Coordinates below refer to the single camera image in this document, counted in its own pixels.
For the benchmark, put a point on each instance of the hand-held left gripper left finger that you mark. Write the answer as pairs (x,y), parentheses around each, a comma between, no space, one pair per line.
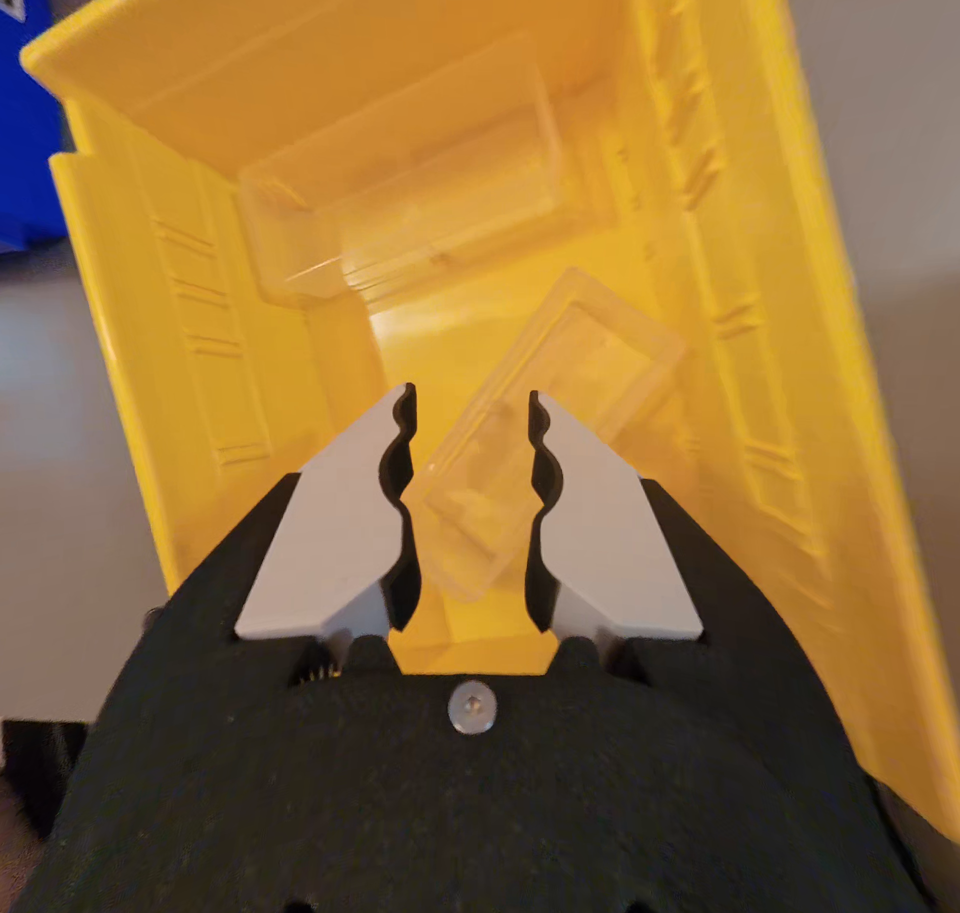
(330,538)

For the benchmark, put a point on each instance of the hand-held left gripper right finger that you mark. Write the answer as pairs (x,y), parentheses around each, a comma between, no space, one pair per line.
(615,545)

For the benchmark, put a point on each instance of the clear plastic drawer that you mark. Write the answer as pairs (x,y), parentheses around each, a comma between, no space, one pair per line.
(420,178)
(480,493)

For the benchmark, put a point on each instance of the yellow plastic bin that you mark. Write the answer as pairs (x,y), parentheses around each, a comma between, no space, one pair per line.
(187,178)

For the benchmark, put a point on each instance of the blue plastic bin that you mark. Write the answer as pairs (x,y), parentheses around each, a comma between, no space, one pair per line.
(30,140)

